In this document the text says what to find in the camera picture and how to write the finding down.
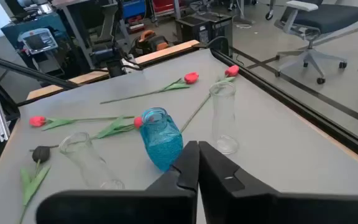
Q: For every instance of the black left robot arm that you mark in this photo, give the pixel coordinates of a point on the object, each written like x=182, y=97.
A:
x=113, y=67

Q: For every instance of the teal machine cabinet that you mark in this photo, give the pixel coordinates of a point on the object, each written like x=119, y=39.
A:
x=51, y=25

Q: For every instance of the clear glass vase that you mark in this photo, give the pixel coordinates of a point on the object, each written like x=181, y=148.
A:
x=85, y=158
x=224, y=124

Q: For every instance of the grey screen device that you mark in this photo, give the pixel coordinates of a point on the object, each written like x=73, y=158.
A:
x=39, y=40

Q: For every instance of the orange shop vacuum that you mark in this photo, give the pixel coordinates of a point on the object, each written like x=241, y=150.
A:
x=149, y=39

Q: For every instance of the black diagonal frame strut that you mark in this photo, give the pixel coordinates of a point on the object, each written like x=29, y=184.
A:
x=26, y=71

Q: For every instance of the black table frame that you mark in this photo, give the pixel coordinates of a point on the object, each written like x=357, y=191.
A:
x=291, y=104

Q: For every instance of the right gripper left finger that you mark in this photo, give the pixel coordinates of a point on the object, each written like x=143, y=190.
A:
x=135, y=208

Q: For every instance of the blue storage bin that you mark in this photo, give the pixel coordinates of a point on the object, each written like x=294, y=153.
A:
x=134, y=7

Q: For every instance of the blue glass vase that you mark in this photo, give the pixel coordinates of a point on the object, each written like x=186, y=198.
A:
x=162, y=146

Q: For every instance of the red artificial tulip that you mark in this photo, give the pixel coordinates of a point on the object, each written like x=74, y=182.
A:
x=191, y=77
x=37, y=121
x=232, y=71
x=113, y=128

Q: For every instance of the grey office chair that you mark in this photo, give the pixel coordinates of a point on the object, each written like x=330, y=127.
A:
x=328, y=17

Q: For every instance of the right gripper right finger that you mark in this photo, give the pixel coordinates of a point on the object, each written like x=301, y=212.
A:
x=259, y=208

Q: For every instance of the black artificial tulip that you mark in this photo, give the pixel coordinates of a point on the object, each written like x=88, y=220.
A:
x=41, y=154

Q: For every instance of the red storage bin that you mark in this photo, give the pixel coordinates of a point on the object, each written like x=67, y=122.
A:
x=163, y=5

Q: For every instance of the black equipment case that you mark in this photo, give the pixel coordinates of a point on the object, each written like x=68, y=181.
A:
x=194, y=29

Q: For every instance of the wooden side board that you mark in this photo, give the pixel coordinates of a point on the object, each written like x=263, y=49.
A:
x=166, y=51

